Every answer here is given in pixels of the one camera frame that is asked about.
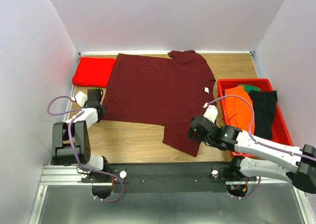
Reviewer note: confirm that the black t shirt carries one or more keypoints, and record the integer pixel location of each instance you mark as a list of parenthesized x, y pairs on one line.
[(264, 105)]

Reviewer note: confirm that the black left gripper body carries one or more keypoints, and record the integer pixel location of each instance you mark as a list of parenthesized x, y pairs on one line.
[(101, 111)]

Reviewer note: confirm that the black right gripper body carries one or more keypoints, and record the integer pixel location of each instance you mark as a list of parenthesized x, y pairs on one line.
[(193, 131)]

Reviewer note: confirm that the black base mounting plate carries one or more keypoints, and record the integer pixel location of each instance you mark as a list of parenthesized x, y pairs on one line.
[(167, 177)]

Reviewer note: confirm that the aluminium frame rail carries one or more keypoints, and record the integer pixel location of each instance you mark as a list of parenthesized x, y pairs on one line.
[(59, 175)]

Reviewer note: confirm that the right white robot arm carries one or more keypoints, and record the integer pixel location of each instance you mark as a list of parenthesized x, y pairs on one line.
[(291, 164)]

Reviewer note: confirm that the orange t shirt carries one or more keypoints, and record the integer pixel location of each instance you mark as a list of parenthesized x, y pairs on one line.
[(238, 112)]

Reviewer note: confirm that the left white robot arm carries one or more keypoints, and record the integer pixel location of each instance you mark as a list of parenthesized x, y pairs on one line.
[(70, 139)]

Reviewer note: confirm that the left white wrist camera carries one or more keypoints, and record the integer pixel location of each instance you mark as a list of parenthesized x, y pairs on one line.
[(80, 98)]

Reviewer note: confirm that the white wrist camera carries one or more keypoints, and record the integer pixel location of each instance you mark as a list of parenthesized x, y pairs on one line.
[(80, 98), (210, 112)]

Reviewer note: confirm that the maroon t shirt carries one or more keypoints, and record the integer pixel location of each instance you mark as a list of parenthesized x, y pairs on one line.
[(163, 91)]

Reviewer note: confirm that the green t shirt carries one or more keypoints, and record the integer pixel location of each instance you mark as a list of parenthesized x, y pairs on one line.
[(247, 88)]

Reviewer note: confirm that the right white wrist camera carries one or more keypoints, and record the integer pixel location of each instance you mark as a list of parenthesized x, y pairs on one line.
[(210, 112)]

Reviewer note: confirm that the folded red t shirt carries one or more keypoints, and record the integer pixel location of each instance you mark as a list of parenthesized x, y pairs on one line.
[(93, 72)]

